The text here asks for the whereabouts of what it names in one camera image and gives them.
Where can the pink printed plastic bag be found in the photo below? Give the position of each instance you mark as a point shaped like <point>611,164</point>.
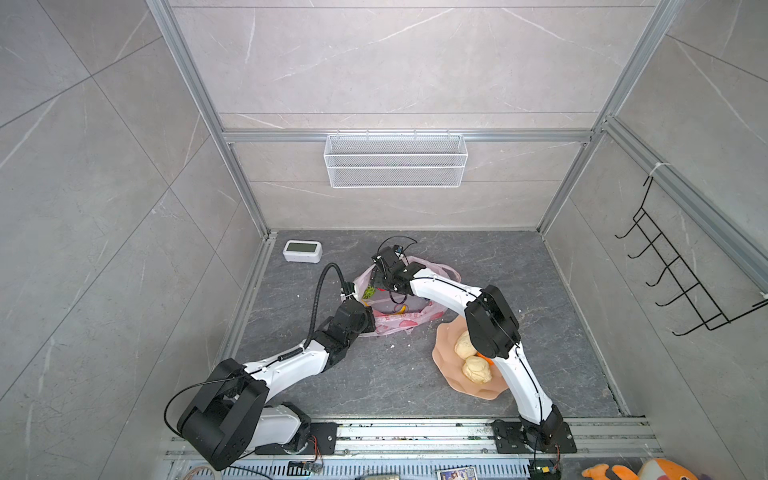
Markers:
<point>419,310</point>

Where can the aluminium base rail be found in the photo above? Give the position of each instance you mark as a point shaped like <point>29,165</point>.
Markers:
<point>358,448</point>

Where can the white digital clock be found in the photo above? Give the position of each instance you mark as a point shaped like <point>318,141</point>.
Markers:
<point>302,251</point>

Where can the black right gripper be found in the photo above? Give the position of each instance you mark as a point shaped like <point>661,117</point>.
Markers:
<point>376,277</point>

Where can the peach scalloped plastic bowl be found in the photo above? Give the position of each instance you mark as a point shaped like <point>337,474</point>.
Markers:
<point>450,365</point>

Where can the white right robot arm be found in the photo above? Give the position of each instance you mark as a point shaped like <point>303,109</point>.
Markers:
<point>494,332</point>

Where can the orange plush toy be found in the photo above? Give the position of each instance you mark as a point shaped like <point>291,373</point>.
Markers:
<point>653,469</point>

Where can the black wire hook rack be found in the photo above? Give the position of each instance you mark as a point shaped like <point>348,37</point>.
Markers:
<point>709,315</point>

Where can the large orange fake orange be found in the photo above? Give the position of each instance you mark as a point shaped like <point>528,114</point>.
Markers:
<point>488,360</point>

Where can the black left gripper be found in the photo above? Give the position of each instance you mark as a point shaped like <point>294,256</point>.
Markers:
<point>371,324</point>

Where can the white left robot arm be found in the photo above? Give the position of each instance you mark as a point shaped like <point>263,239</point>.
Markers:
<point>230,415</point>

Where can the white wire mesh basket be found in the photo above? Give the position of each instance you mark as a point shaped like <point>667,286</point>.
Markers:
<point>358,161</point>

